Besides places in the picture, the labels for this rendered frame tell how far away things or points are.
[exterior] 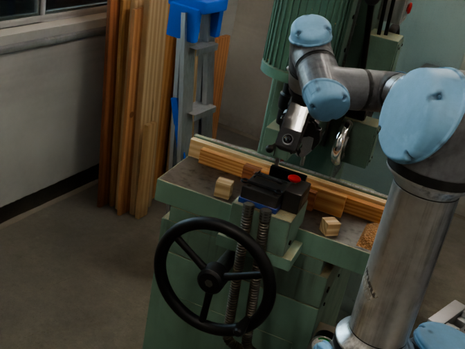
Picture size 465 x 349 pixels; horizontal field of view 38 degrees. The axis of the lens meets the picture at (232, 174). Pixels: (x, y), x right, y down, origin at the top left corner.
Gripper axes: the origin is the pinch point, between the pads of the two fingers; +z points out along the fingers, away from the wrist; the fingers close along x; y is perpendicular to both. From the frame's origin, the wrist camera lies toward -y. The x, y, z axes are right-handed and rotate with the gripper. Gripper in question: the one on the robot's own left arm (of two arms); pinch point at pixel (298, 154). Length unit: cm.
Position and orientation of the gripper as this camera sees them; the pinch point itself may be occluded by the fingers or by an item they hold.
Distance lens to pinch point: 149.0
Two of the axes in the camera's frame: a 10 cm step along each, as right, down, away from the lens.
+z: 0.4, 5.9, 8.1
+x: -9.1, -3.1, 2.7
